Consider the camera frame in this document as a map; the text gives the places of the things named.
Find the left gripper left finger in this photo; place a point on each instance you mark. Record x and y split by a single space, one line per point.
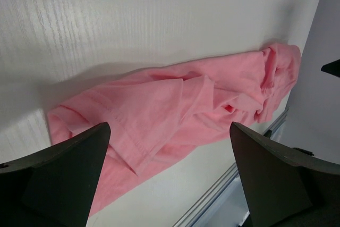
54 186

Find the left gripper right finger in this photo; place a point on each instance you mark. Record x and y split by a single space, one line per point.
284 186

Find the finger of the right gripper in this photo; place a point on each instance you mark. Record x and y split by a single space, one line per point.
332 68

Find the pink t shirt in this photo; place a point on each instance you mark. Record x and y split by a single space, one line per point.
159 116

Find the aluminium front rail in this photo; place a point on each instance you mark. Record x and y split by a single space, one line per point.
223 204

